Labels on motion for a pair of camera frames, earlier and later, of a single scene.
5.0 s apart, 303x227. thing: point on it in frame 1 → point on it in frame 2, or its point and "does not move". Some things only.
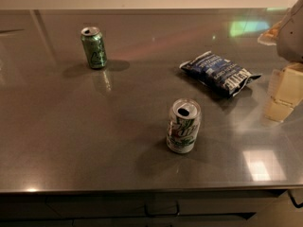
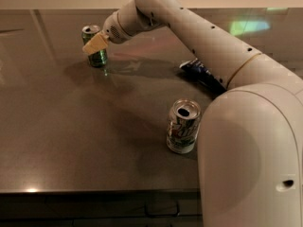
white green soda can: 183,126 does not move
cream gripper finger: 286,85 → 112,30
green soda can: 94,43 does not move
